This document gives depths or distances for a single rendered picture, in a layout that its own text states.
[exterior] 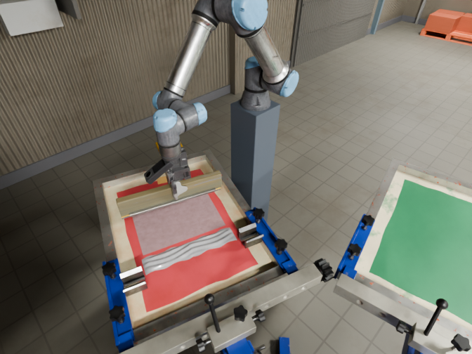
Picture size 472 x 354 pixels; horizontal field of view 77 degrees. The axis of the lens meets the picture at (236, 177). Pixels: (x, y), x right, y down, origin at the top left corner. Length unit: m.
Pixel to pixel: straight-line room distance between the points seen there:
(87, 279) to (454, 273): 2.12
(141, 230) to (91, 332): 1.08
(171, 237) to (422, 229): 1.02
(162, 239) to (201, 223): 0.17
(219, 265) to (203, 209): 0.28
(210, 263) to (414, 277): 0.73
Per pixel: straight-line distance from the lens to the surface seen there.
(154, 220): 1.30
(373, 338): 2.21
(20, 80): 3.14
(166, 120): 0.96
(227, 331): 0.90
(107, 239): 1.25
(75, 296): 2.39
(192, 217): 1.28
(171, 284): 1.12
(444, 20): 7.89
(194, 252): 1.17
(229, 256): 1.16
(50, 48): 3.14
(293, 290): 1.01
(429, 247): 1.40
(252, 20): 1.06
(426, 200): 1.60
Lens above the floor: 1.92
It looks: 42 degrees down
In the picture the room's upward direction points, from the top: straight up
